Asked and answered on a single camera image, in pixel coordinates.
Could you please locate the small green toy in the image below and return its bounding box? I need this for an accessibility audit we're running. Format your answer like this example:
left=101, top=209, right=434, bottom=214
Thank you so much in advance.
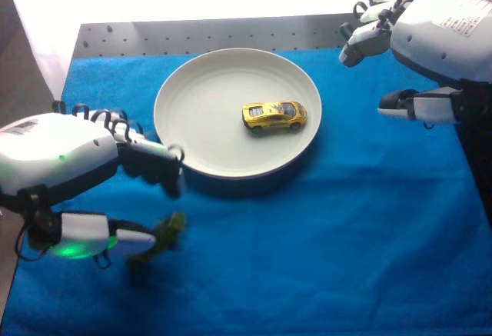
left=126, top=211, right=189, bottom=267

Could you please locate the thin black cable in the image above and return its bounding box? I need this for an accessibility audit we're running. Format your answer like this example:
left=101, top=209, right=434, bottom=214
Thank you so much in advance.
left=14, top=223, right=53, bottom=264

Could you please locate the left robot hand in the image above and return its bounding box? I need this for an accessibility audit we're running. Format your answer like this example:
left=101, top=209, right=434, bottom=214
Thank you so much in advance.
left=0, top=99, right=187, bottom=262

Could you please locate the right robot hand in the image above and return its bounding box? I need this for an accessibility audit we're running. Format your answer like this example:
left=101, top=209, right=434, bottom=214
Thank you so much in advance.
left=337, top=0, right=492, bottom=129

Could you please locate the blue table cloth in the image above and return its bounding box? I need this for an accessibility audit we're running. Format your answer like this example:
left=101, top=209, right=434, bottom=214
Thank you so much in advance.
left=0, top=47, right=492, bottom=336

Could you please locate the white round plate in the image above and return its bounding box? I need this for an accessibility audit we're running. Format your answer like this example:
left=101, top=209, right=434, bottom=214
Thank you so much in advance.
left=153, top=47, right=323, bottom=180

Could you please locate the yellow toy car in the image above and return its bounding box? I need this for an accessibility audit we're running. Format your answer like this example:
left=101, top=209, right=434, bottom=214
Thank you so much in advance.
left=241, top=100, right=308, bottom=134

